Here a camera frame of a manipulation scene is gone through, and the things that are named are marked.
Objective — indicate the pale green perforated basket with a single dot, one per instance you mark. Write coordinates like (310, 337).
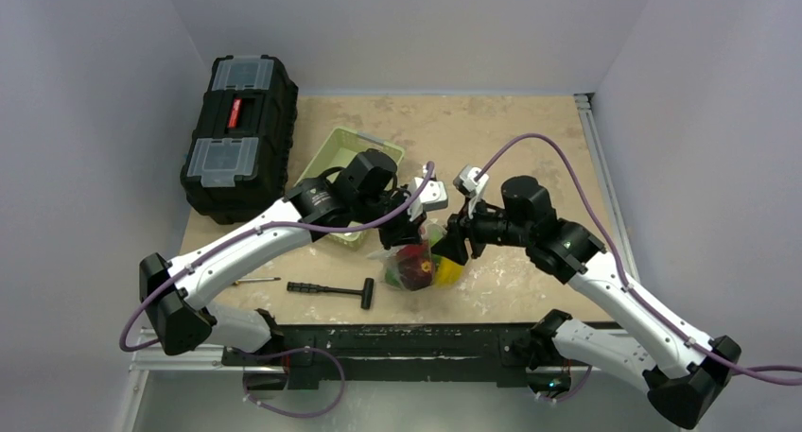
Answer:
(342, 145)

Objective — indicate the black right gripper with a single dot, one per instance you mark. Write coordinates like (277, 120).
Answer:
(462, 230)

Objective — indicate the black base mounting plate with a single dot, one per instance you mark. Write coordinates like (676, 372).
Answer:
(504, 354)

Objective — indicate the black hammer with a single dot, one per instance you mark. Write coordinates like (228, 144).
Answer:
(366, 294)

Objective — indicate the black plastic toolbox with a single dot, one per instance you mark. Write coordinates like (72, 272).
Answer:
(237, 163)

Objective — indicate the clear zip top bag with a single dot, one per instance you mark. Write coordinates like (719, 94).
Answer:
(386, 257)

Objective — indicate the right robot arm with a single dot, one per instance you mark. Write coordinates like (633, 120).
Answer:
(681, 369)

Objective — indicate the dark red apple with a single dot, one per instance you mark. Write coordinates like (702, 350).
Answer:
(415, 266)

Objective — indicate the green bell pepper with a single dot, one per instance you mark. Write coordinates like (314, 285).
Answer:
(392, 278)

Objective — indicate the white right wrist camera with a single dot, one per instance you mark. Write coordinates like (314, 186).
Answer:
(471, 182)

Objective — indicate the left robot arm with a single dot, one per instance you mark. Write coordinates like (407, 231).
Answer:
(177, 295)

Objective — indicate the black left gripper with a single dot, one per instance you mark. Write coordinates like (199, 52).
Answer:
(406, 232)

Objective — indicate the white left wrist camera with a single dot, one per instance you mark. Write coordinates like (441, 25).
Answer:
(433, 197)

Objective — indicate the yellow banana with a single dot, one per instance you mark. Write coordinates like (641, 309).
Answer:
(446, 272)

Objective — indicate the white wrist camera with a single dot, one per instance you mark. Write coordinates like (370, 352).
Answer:
(471, 182)
(433, 197)

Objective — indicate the yellow handled screwdriver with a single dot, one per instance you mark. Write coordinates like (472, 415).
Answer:
(256, 280)

